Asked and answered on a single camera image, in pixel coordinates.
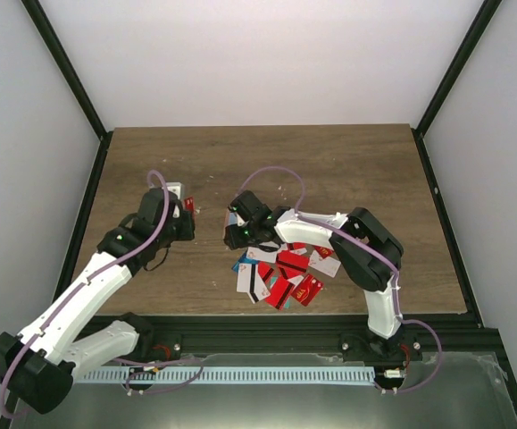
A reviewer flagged red vip card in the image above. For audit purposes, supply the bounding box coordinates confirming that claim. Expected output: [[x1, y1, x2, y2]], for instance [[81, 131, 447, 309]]
[[313, 246, 334, 259], [184, 197, 196, 214], [291, 274, 324, 307]]

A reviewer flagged pink card holder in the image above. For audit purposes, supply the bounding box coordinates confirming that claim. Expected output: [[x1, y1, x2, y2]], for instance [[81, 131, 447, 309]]
[[224, 211, 241, 233]]

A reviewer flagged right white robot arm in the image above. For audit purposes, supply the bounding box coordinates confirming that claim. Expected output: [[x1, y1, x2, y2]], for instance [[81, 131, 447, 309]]
[[225, 203, 404, 360]]

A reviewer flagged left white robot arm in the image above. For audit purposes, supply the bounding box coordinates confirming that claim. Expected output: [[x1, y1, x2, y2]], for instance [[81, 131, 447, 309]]
[[0, 182, 195, 414]]

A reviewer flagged white card centre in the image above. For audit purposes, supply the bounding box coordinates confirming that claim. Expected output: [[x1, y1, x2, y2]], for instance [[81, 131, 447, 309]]
[[246, 247, 277, 264]]

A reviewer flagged blue card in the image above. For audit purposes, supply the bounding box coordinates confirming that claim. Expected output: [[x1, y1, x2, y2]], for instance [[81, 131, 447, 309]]
[[232, 253, 248, 273]]

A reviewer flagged red card upper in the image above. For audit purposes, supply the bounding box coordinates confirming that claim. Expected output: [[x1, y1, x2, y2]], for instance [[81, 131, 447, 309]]
[[287, 242, 306, 251]]

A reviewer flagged red card black stripe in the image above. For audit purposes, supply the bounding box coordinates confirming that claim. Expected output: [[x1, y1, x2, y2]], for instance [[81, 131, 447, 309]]
[[276, 250, 309, 273]]

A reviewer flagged white card black stripe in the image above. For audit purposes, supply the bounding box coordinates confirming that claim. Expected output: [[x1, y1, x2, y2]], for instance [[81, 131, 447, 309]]
[[237, 263, 271, 304]]

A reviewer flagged red VIP card front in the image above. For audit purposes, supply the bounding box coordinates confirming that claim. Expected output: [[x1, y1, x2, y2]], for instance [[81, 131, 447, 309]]
[[291, 274, 324, 307]]

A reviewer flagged white card right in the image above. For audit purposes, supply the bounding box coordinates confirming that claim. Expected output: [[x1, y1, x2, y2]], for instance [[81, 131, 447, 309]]
[[309, 250, 341, 278]]

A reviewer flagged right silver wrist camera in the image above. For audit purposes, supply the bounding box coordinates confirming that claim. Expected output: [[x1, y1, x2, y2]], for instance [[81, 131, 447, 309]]
[[226, 202, 249, 227]]

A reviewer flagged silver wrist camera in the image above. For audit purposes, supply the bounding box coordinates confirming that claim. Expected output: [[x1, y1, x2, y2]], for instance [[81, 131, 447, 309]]
[[226, 202, 249, 227], [166, 181, 186, 200]]

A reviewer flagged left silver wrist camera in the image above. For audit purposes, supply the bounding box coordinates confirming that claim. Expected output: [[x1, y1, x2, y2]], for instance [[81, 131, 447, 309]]
[[166, 181, 186, 200]]

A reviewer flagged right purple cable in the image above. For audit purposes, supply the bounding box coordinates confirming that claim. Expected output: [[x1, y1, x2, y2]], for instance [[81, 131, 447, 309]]
[[242, 166, 444, 395]]

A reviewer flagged purple cable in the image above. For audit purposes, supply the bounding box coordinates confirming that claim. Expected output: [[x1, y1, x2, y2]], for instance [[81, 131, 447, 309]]
[[0, 169, 207, 419], [242, 166, 444, 395]]

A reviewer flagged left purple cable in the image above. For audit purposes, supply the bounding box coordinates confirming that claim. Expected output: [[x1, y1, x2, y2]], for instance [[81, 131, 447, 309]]
[[0, 169, 207, 419]]

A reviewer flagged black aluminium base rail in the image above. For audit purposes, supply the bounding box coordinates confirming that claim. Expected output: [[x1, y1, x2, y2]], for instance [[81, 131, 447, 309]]
[[79, 315, 500, 358]]

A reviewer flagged light blue slotted cable duct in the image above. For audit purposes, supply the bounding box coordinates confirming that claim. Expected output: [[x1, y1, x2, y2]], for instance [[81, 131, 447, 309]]
[[79, 366, 375, 386]]

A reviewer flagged left black frame post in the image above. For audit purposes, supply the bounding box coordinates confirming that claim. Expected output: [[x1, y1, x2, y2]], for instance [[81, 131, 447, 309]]
[[21, 0, 108, 140]]

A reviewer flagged black frame post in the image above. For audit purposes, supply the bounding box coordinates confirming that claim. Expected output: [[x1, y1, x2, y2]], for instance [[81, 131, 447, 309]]
[[21, 0, 108, 140], [416, 0, 504, 133]]

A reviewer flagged right black frame post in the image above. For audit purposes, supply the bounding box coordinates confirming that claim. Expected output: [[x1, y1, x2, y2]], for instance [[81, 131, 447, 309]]
[[416, 0, 504, 133]]

